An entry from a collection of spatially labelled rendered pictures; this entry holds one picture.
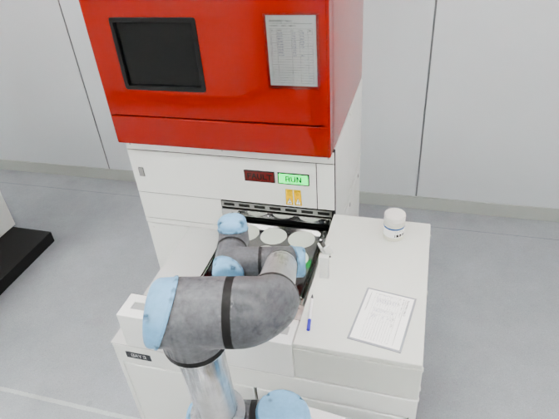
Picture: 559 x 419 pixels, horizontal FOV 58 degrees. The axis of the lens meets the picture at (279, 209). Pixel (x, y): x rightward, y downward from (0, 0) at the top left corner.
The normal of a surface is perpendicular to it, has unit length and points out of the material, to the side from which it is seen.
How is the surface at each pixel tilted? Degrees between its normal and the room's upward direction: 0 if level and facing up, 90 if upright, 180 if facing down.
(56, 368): 0
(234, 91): 90
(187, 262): 0
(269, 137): 90
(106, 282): 0
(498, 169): 90
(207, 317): 53
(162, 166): 90
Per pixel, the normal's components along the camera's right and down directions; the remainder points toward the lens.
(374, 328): -0.07, -0.82
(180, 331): -0.05, 0.30
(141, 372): -0.27, 0.57
